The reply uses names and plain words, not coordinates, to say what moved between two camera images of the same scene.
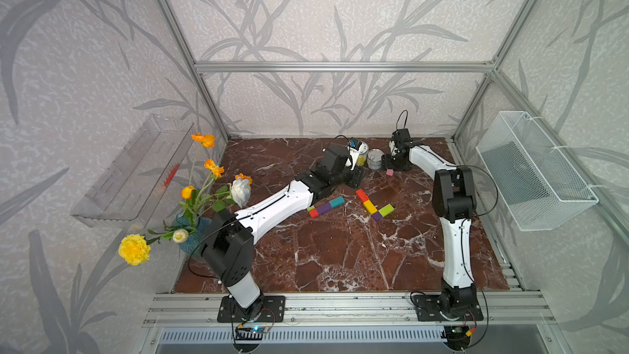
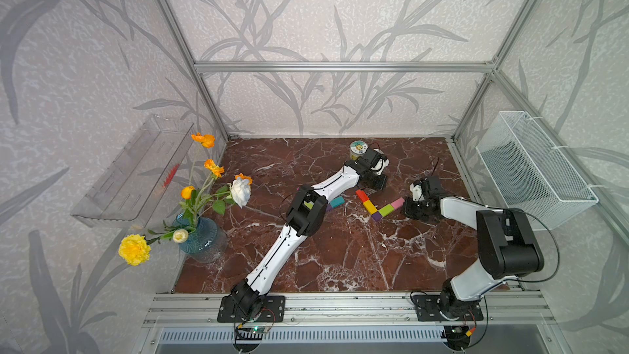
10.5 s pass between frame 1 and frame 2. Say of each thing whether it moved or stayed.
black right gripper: moved
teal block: stayed
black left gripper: moved
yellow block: stayed
